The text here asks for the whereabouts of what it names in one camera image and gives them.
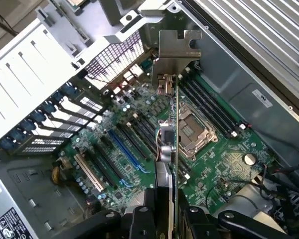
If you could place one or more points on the silver drive latch plate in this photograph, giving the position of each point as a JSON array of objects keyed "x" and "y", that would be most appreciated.
[{"x": 251, "y": 199}]

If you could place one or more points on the long black expansion slot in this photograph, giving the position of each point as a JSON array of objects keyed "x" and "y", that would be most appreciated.
[{"x": 134, "y": 142}]

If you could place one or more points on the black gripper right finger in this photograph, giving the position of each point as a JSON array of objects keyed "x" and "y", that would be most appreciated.
[{"x": 196, "y": 224}]

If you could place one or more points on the green Dell motherboard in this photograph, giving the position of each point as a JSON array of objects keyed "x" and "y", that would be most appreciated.
[{"x": 214, "y": 169}]

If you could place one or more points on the black RAM slot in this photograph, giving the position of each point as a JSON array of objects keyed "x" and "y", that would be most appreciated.
[
  {"x": 218, "y": 101},
  {"x": 210, "y": 108},
  {"x": 214, "y": 104},
  {"x": 206, "y": 111}
]

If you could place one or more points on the silver power supply unit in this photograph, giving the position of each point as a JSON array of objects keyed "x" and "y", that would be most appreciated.
[{"x": 10, "y": 214}]

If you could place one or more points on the white expansion slot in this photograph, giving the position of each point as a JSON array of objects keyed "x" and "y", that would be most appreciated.
[{"x": 89, "y": 173}]

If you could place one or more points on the blue expansion slot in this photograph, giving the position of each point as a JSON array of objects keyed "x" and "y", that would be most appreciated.
[{"x": 125, "y": 149}]

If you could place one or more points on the silver chipset heat sink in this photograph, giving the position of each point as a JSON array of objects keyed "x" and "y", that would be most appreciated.
[{"x": 134, "y": 198}]

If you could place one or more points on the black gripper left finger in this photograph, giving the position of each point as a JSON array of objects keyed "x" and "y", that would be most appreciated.
[{"x": 139, "y": 224}]

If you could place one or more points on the open grey PC case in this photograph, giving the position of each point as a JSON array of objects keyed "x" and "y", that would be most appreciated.
[{"x": 239, "y": 74}]

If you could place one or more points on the white case label sticker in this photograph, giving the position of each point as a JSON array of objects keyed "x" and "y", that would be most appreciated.
[{"x": 262, "y": 97}]

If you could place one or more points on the short black expansion slot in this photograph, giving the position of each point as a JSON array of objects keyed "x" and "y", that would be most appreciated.
[{"x": 102, "y": 166}]

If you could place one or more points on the silver CPU socket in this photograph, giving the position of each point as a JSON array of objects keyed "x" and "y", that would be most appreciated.
[{"x": 195, "y": 134}]

